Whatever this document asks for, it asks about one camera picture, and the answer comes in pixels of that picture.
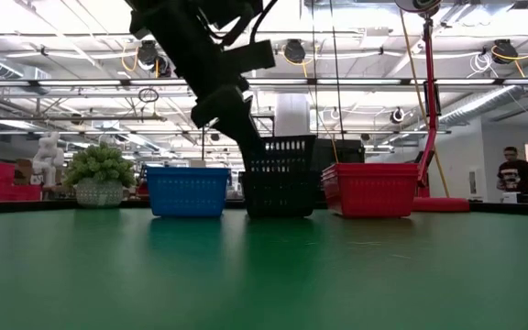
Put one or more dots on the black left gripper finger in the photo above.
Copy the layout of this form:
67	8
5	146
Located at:
256	135
218	107

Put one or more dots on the blue plastic slotted basket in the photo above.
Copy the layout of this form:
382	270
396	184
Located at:
186	192

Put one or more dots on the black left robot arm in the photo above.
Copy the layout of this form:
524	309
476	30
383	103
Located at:
177	7

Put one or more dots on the white cylindrical column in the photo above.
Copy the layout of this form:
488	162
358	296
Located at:
293	114

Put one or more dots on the black cabinet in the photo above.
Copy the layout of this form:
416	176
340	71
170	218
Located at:
351	156

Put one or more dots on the grey ceiling pipe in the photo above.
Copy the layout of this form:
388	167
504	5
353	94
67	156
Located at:
108	118

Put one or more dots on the green artificial plant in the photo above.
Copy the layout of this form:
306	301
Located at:
99	162

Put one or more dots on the white patterned plant pot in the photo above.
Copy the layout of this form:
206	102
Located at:
99	194

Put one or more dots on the white figure sculpture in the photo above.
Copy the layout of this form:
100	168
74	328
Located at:
48	156

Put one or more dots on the brown cardboard box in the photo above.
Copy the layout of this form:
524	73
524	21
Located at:
23	172

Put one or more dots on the person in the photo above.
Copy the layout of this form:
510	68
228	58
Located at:
516	176

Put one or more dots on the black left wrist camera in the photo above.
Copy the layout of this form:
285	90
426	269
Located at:
250	57

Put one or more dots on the red camera stand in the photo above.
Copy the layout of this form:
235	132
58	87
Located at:
440	205

